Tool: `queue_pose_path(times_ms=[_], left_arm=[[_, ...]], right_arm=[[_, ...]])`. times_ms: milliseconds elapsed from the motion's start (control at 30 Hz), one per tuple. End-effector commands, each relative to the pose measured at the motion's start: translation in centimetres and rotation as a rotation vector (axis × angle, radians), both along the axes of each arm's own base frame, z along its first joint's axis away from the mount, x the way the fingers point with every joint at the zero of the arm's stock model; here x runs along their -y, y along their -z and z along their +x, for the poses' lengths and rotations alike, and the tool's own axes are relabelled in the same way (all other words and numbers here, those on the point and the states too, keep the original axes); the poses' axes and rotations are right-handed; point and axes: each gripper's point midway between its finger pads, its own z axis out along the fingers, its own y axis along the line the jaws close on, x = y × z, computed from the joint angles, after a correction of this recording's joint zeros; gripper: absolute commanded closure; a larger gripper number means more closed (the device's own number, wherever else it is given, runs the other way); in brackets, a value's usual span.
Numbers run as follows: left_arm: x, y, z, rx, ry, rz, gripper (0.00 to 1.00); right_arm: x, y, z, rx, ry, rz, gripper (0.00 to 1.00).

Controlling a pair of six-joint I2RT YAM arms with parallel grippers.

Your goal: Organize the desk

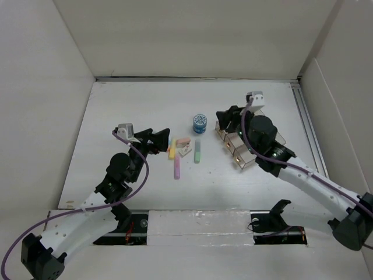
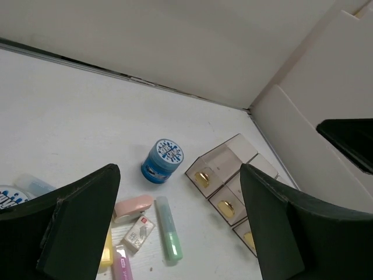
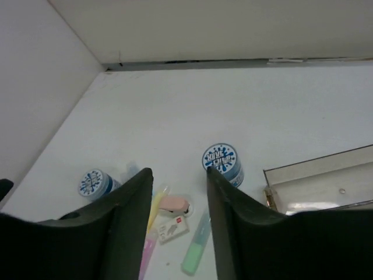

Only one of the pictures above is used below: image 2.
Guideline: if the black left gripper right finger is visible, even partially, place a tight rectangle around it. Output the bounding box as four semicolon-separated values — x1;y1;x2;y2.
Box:
240;164;372;279

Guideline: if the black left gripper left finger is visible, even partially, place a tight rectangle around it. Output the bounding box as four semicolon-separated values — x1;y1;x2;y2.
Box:
1;163;121;279

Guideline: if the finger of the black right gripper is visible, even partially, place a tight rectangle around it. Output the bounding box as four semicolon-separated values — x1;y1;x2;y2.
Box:
316;118;373;174

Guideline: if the yellow highlighter pen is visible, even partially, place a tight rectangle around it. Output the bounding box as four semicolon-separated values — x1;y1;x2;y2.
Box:
100;228;114;268

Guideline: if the blue highlighter pen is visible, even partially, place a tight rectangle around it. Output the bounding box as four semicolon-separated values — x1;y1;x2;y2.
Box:
15;173;56;197

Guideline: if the blue round jar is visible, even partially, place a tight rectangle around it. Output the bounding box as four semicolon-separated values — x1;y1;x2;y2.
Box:
140;139;184;184
0;185;31;210

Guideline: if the white staples box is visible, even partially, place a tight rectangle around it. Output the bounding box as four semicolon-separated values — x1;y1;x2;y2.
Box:
123;215;156;253

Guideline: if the pink mini stapler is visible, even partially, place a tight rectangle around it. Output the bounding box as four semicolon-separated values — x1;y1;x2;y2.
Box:
113;195;154;224

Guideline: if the clear three-drawer organizer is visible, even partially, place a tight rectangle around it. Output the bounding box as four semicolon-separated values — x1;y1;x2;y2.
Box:
185;134;292;255

